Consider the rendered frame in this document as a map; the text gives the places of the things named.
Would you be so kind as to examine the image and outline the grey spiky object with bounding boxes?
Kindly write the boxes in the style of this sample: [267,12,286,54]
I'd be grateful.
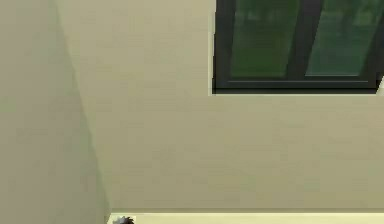
[112,215,137,224]

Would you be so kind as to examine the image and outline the black framed window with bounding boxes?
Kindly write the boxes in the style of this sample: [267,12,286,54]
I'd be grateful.
[211,0,384,96]

